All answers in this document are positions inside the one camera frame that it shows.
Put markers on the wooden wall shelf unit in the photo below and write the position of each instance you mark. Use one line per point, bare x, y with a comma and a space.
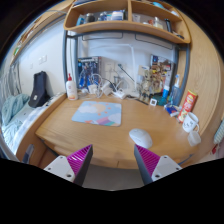
126, 26

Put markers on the pastel cloud print mouse pad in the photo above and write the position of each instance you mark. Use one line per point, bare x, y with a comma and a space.
96, 113

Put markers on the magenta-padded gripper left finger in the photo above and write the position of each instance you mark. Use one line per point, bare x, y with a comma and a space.
60, 165

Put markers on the colourful model kit box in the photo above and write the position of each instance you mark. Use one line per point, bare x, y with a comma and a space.
161, 71

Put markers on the red chips can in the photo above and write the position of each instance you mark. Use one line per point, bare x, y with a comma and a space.
187, 106

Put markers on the white mug with face print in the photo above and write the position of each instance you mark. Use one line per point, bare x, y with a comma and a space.
190, 122

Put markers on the teal blanket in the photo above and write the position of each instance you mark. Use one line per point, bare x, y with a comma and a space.
13, 106

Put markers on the blue tube with white cap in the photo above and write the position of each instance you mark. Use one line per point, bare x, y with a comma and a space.
166, 92

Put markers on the clear plastic cup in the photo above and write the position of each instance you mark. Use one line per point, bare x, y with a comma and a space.
194, 138

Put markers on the white bottle with red cap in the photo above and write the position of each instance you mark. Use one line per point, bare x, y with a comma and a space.
71, 90

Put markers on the blue robot model kit box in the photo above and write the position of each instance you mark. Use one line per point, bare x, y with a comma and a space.
88, 71

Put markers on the small white desk clock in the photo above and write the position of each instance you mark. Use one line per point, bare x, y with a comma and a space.
153, 102

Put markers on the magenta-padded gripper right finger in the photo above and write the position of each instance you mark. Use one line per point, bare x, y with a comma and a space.
165, 165

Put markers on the white computer mouse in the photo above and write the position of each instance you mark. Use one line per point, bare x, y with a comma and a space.
140, 137

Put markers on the teal round tin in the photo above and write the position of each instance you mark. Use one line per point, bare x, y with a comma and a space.
161, 101

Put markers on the white power strip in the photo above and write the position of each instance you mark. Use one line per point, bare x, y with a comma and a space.
119, 94

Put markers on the black bag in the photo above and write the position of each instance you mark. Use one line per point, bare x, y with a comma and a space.
39, 90

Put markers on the blue snack packet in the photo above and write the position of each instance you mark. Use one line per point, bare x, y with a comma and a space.
172, 110

